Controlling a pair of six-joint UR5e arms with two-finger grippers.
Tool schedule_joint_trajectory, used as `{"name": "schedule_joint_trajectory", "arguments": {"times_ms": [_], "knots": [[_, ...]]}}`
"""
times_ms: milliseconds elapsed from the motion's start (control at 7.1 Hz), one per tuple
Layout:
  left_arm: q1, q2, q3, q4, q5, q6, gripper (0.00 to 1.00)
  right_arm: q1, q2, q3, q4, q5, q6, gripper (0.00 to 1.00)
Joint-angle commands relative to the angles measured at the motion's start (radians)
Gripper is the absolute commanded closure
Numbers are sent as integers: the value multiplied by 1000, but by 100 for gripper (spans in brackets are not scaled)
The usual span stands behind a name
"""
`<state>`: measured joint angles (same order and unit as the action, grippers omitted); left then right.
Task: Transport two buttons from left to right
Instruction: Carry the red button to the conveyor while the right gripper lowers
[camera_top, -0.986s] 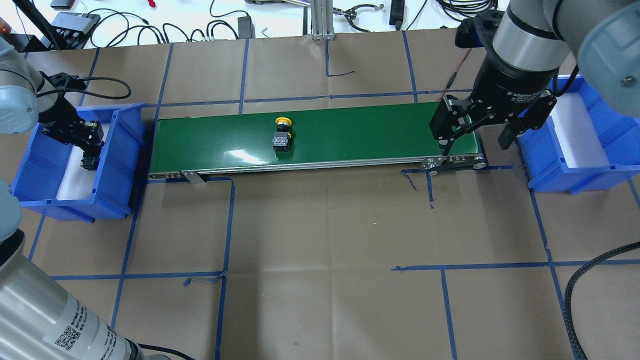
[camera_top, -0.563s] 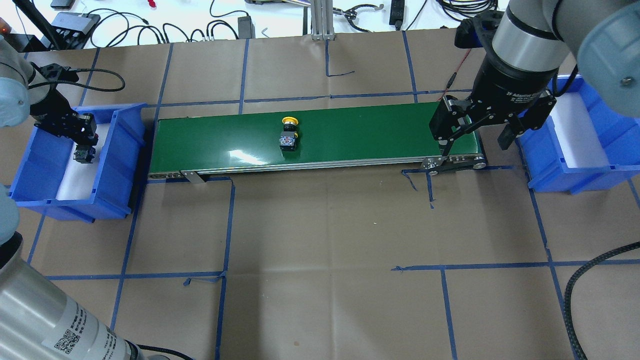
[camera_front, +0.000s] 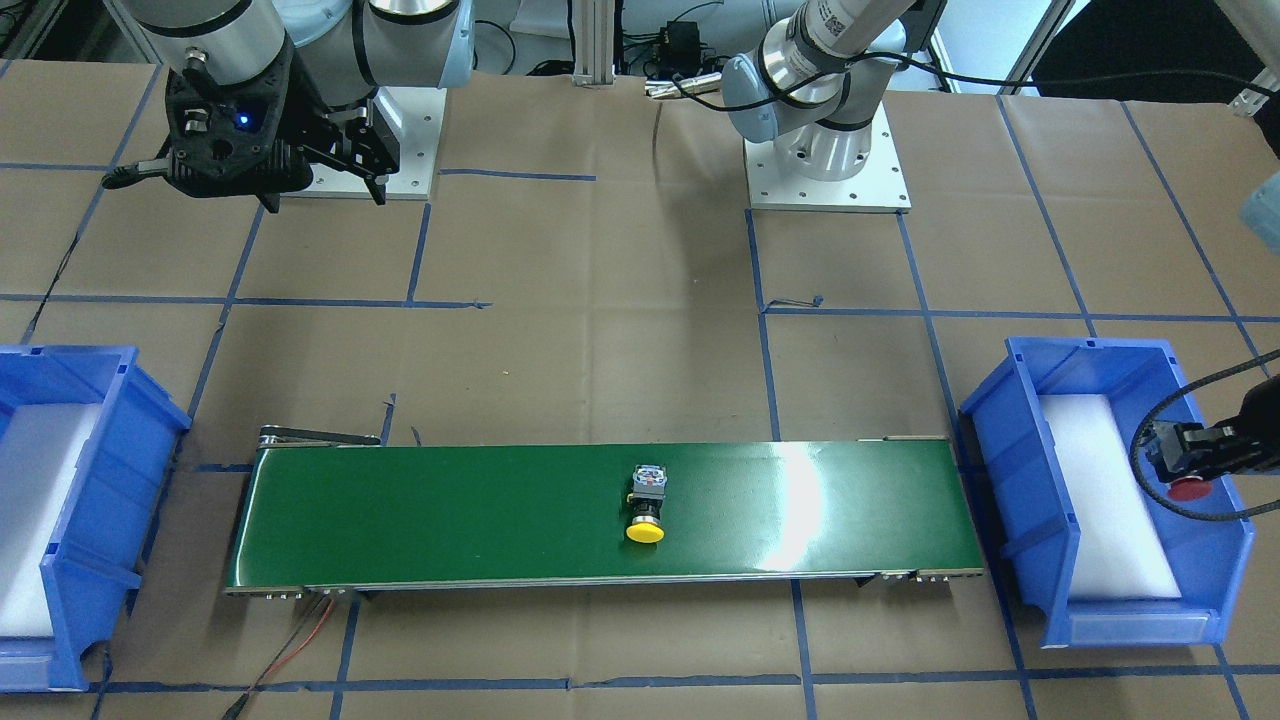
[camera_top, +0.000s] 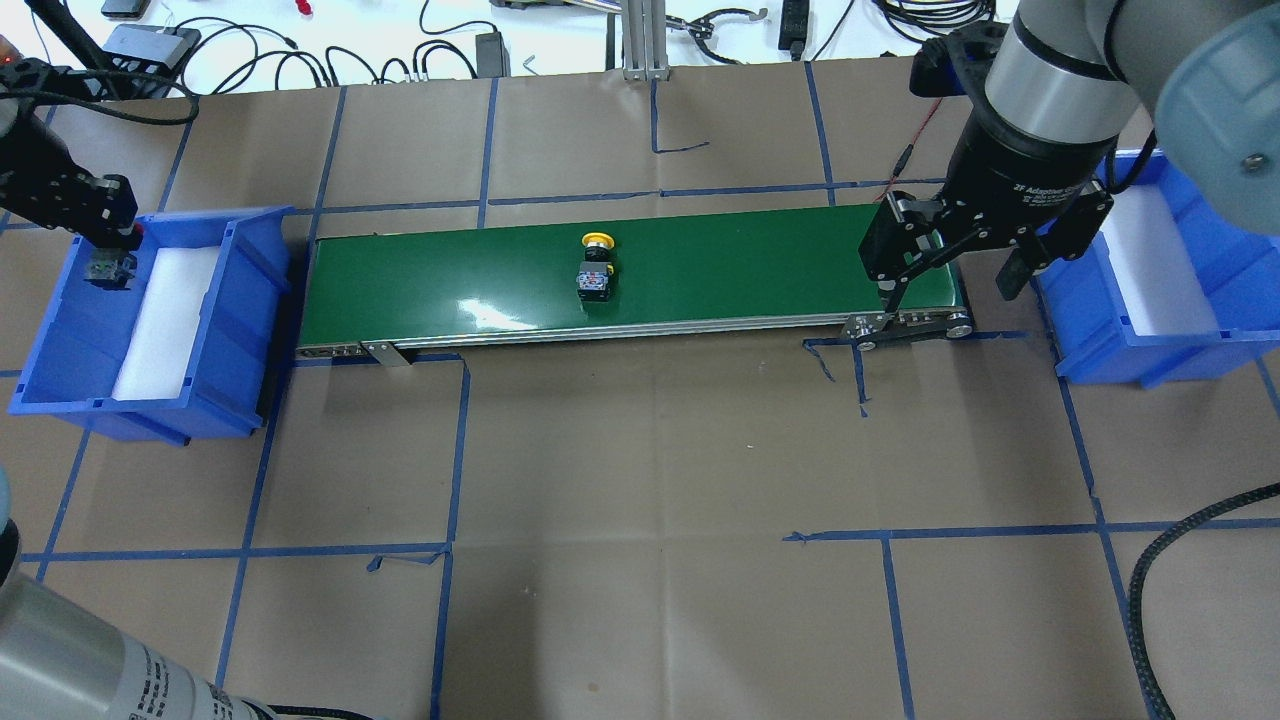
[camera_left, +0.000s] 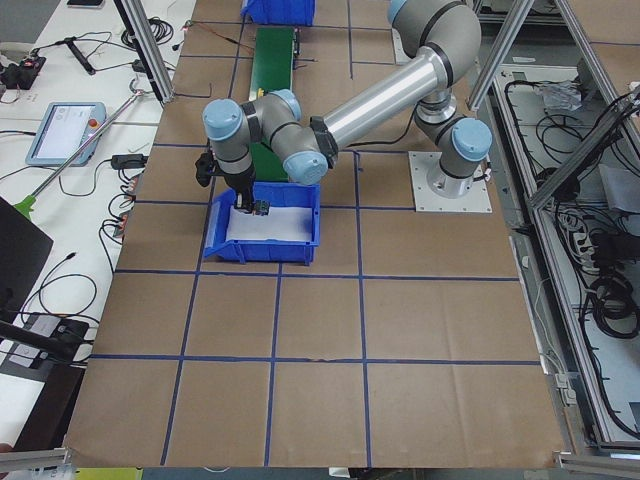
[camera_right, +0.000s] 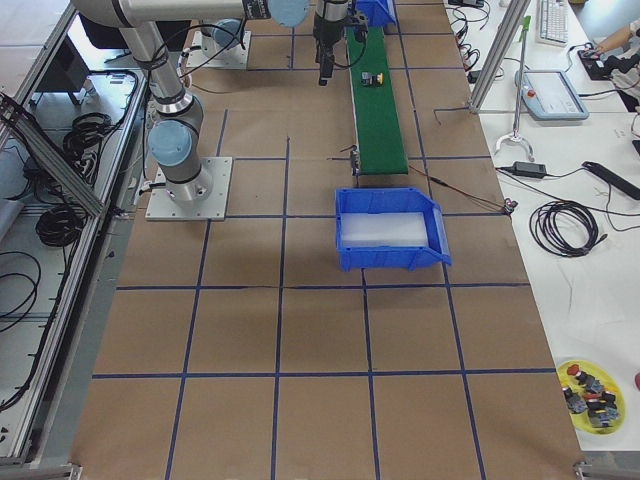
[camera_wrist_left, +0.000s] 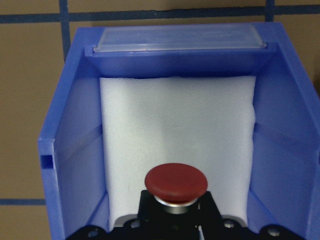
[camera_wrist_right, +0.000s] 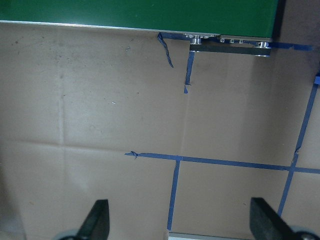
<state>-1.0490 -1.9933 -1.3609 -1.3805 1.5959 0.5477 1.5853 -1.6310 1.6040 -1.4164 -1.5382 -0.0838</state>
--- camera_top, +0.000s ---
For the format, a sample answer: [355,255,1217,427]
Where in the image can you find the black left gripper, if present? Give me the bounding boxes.
[1,115,140,246]

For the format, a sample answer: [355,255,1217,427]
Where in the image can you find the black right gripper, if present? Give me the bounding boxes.
[859,101,1117,311]

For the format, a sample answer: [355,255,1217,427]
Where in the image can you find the yellow push button switch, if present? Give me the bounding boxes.
[576,231,616,304]

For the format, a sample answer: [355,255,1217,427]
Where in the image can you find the red push button switch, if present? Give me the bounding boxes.
[84,223,143,291]

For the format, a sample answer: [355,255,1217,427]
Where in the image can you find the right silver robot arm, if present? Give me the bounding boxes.
[859,1,1279,314]

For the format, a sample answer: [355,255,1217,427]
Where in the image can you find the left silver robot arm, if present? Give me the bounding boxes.
[1,97,274,719]

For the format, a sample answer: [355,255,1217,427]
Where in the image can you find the blue right plastic bin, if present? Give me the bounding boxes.
[1038,152,1279,388]

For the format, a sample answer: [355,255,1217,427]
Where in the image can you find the blue plastic bin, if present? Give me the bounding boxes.
[8,206,292,446]
[1038,152,1279,388]

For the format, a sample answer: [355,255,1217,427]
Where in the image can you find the green conveyor belt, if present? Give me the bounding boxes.
[296,200,977,366]

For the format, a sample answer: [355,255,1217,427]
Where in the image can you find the white foam pad left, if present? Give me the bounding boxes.
[111,246,220,401]

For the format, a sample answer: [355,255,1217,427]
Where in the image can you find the white foam pad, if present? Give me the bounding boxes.
[1101,184,1219,336]
[111,246,220,401]

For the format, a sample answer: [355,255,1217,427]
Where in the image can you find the blue left plastic bin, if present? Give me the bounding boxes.
[8,206,292,446]

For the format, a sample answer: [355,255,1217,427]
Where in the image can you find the white foam pad right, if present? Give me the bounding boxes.
[1101,184,1219,336]

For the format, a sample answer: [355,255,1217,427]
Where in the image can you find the red black wire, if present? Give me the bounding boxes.
[872,85,951,206]

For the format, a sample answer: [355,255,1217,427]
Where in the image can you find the aluminium frame post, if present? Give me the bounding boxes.
[620,0,669,81]

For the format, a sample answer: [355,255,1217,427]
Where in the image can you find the black braided cable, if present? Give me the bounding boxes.
[1128,484,1280,720]

